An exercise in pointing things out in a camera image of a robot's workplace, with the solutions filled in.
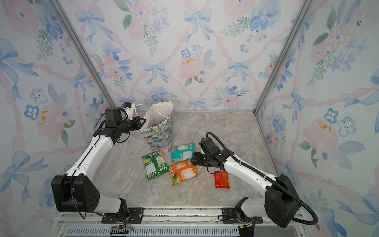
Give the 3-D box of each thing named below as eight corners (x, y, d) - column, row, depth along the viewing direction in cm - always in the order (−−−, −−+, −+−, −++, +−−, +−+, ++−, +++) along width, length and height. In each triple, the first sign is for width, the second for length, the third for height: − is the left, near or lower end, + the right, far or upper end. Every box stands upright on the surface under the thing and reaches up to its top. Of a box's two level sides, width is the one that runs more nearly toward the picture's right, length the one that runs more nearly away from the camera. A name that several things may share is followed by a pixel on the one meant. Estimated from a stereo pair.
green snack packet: (148, 179, 87) (147, 178, 85) (143, 158, 95) (142, 156, 93) (169, 171, 90) (169, 169, 88) (163, 151, 99) (162, 149, 97)
